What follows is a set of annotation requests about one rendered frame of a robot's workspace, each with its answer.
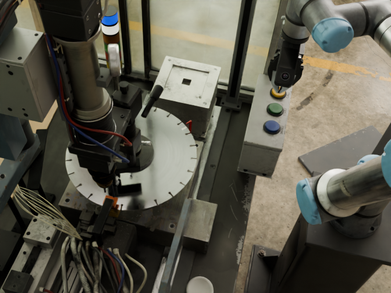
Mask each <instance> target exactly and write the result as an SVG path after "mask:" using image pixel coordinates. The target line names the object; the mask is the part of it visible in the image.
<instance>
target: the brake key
mask: <svg viewBox="0 0 391 293"><path fill-rule="evenodd" d="M265 128H266V130H267V131H269V132H271V133H275V132H277V131H278V130H279V123H278V122H276V121H274V120H269V121H267V122H266V124H265Z"/></svg>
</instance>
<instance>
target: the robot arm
mask: <svg viewBox="0 0 391 293"><path fill-rule="evenodd" d="M281 19H282V20H283V24H282V31H281V34H280V35H279V39H278V43H277V46H276V51H275V54H274V60H273V59H271V60H270V63H269V66H268V76H269V80H270V81H271V85H272V87H273V89H274V90H275V92H276V93H279V94H281V93H283V92H285V91H286V90H288V89H289V88H290V87H291V86H294V85H295V83H296V82H298V81H299V79H301V76H302V72H303V69H304V66H302V65H301V64H303V62H304V60H303V56H304V50H305V43H306V42H307V41H308V40H309V37H310V35H312V38H313V40H314V41H315V42H316V43H317V44H318V45H319V46H320V47H321V49H322V50H323V51H325V52H327V53H335V52H339V50H340V49H344V48H345V47H346V46H348V44H349V43H351V41H352V39H353V38H355V37H361V36H365V35H369V36H370V37H371V38H372V39H373V40H374V41H375V42H376V43H377V44H378V45H379V46H380V47H381V48H382V49H383V50H384V51H385V52H386V53H387V55H388V56H389V57H390V58H391V0H368V1H361V2H354V3H347V4H343V5H334V3H333V2H332V1H331V0H289V1H288V3H287V8H286V12H285V16H282V17H281ZM281 37H283V39H281ZM279 86H280V89H279ZM296 197H297V202H298V205H299V208H300V210H301V213H302V215H303V216H304V218H305V219H306V221H307V222H308V223H309V224H312V225H315V224H322V223H324V222H327V221H330V223H331V225H332V226H333V227H334V228H335V229H337V231H338V232H340V233H342V234H343V235H346V236H348V237H351V238H366V237H369V236H370V235H372V234H373V233H374V232H375V231H376V230H377V229H378V227H379V225H380V223H381V220H382V211H383V210H384V208H385V207H386V206H387V205H388V203H389V202H390V201H391V140H390V141H389V142H388V143H387V144H386V146H385V147H384V153H383V154H382V155H381V156H379V155H367V156H364V157H363V158H362V159H360V160H359V161H358V163H357V165H356V166H353V167H349V168H346V169H332V170H329V171H327V172H325V173H322V174H320V175H318V176H315V177H311V178H305V179H304V180H301V181H299V182H298V183H297V185H296Z"/></svg>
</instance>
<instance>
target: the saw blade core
mask: <svg viewBox="0 0 391 293"><path fill-rule="evenodd" d="M145 107H146V105H143V108H142V109H141V110H140V112H139V114H138V115H137V117H136V118H135V123H136V127H137V128H140V130H141V135H143V136H145V137H147V138H148V139H149V140H150V141H151V142H152V144H153V147H154V157H153V159H152V161H151V162H150V164H149V165H147V166H146V167H145V168H143V169H141V171H135V172H130V173H121V174H120V178H119V179H118V181H117V182H116V184H113V183H112V185H113V190H114V194H115V197H116V198H118V201H117V204H116V206H115V208H113V207H112V208H111V209H114V210H120V209H121V205H123V206H122V210H127V211H130V210H139V207H138V204H140V210H142V209H148V208H151V207H154V206H157V204H158V205H160V204H162V203H164V202H166V201H168V200H170V199H171V198H172V196H171V194H172V195H173V196H175V195H177V194H178V193H179V192H180V191H181V190H182V189H183V188H184V187H185V186H184V185H186V184H187V183H188V182H189V180H190V179H191V177H192V175H193V173H194V170H195V167H196V162H197V160H196V158H197V148H196V146H194V145H196V144H195V141H194V138H193V136H192V134H191V133H190V131H189V129H188V128H186V129H184V130H182V128H183V127H186V126H185V125H184V124H183V123H182V122H181V121H180V120H179V119H178V118H177V117H175V116H174V115H172V114H170V113H169V112H166V111H164V110H162V109H159V108H157V109H156V108H155V107H152V108H151V110H150V112H149V114H148V116H147V117H146V118H143V117H141V114H142V112H143V110H144V108H145ZM155 109H156V112H154V111H155ZM169 114H170V115H169ZM167 116H169V117H167ZM178 124H179V125H178ZM189 133H190V134H189ZM185 134H187V135H185ZM190 145H191V146H190ZM191 158H193V159H191ZM67 160H72V161H67ZM65 162H66V170H67V173H68V175H69V178H70V180H71V182H72V184H73V185H74V186H75V188H76V189H77V190H78V191H79V192H80V193H81V194H82V195H83V196H84V197H86V198H88V197H89V196H90V195H91V194H92V196H90V197H89V200H90V201H92V202H94V203H96V204H98V205H100V206H102V203H103V201H104V199H105V196H106V195H109V196H112V191H111V186H110V187H108V188H106V193H104V189H103V188H100V187H99V186H98V185H97V183H96V182H95V181H94V180H93V178H92V175H90V174H89V172H88V170H87V169H86V168H83V167H80V165H79V161H78V158H77V155H75V154H72V153H69V150H68V148H67V150H66V157H65ZM188 170H189V171H190V172H188ZM191 172H192V173H191ZM72 173H74V174H72ZM180 183H182V184H180ZM80 184H81V186H79V185H80ZM183 184H184V185H183ZM78 186H79V187H78ZM169 192H170V193H171V194H169ZM154 200H157V204H156V202H155V201H154Z"/></svg>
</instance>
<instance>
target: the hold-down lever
mask: <svg viewBox="0 0 391 293"><path fill-rule="evenodd" d="M162 92H163V87H162V86H161V85H159V84H157V85H155V86H154V88H153V90H152V91H151V93H150V100H149V101H148V103H147V105H146V107H145V108H144V110H143V112H142V114H141V117H143V118H146V117H147V116H148V114H149V112H150V110H151V108H152V106H153V104H154V103H155V101H157V100H158V99H159V97H160V96H161V94H162Z"/></svg>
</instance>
